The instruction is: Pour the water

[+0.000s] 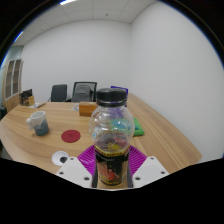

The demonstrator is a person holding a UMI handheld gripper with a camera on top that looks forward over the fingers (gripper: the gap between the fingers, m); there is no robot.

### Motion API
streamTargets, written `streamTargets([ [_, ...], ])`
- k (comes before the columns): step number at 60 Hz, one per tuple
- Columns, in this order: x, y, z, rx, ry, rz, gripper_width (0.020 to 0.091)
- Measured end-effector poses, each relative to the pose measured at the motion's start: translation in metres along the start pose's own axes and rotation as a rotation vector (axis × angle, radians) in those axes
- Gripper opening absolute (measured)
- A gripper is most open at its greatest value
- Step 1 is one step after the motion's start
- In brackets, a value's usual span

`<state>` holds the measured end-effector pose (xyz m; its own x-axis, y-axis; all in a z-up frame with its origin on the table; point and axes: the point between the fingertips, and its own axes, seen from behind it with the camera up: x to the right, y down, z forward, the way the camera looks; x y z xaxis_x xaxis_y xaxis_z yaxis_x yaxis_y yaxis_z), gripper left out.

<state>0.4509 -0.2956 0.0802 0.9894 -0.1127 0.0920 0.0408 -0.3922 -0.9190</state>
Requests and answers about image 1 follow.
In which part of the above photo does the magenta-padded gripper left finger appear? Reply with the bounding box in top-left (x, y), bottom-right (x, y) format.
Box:
top-left (55, 144), bottom-right (98, 189)

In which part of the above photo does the flat round red coaster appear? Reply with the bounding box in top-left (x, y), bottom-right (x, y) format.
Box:
top-left (60, 129), bottom-right (82, 144)

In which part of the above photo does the green cloth with teal card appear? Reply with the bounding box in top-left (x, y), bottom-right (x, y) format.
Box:
top-left (133, 117), bottom-right (146, 137)

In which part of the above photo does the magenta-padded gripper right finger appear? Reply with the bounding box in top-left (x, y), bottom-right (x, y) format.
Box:
top-left (128, 144), bottom-right (170, 189)

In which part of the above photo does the white green leaflet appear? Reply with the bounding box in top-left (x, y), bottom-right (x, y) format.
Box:
top-left (29, 102), bottom-right (46, 109)

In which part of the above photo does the wooden glass-door cabinet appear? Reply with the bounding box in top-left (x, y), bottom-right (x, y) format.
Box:
top-left (2, 58), bottom-right (24, 113)

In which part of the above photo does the black office chair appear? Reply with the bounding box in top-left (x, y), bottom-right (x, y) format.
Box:
top-left (47, 84), bottom-right (68, 103)

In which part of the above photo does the grey mesh office chair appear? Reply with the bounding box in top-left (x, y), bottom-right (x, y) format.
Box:
top-left (66, 81), bottom-right (98, 103)

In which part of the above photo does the white grey-patterned mug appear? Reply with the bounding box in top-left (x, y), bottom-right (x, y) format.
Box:
top-left (26, 110), bottom-right (50, 137)

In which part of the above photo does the clear black-capped drink bottle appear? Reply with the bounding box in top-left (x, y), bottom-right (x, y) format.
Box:
top-left (88, 87), bottom-right (136, 188)

